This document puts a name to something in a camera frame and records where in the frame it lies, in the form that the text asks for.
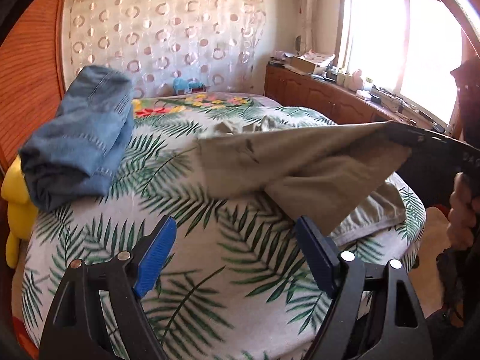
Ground grey-green pants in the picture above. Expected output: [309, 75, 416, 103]
[199, 118, 411, 245]

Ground person's right hand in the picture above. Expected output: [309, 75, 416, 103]
[447, 172, 479, 250]

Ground palm leaf bed sheet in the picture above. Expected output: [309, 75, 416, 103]
[22, 106, 426, 359]

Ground wooden sideboard cabinet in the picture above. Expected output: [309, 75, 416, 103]
[264, 63, 445, 133]

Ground pink bottle on cabinet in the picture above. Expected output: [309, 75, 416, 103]
[349, 69, 364, 92]

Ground folded blue jeans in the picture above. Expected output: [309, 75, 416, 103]
[19, 65, 134, 212]

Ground yellow plush toy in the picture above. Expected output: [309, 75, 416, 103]
[1, 156, 38, 269]

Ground floral bed cover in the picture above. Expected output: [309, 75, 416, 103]
[132, 92, 280, 118]

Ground cardboard box on cabinet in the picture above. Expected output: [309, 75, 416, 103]
[289, 50, 335, 75]

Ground blue toy at bedhead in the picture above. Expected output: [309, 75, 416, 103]
[173, 77, 206, 95]

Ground wooden louvered wardrobe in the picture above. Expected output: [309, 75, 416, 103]
[1, 0, 65, 171]

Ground side window curtain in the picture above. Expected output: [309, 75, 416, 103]
[298, 0, 318, 55]

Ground pink circle pattern curtain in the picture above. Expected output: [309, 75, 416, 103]
[62, 0, 266, 98]

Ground window with wooden frame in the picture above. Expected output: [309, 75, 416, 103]
[336, 0, 467, 129]

